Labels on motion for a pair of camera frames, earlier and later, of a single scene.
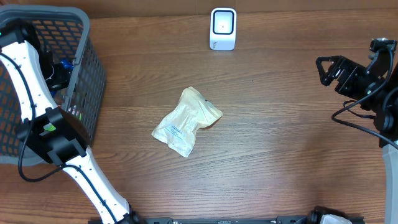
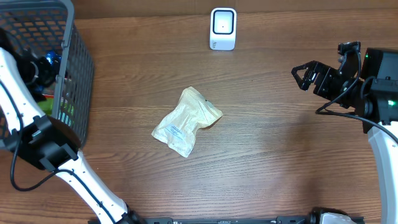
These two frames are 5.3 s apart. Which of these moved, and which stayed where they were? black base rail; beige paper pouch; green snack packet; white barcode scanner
Moved: green snack packet
Stayed: white barcode scanner; black base rail; beige paper pouch
